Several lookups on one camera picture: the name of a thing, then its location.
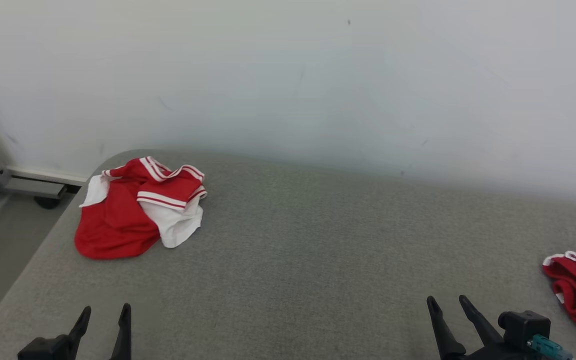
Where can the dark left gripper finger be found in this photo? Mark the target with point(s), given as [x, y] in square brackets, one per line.
[80, 330]
[124, 335]

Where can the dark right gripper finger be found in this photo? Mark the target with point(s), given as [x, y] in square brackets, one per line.
[445, 335]
[480, 327]

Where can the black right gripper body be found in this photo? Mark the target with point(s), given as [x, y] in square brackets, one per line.
[493, 354]

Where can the red jersey with white sleeves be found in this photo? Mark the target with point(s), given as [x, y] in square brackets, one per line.
[118, 225]

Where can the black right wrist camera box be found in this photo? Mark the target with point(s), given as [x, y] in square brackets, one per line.
[523, 327]

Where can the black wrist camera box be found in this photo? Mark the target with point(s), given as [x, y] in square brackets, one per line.
[523, 327]
[43, 350]

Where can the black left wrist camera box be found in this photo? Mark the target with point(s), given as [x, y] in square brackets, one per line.
[43, 350]

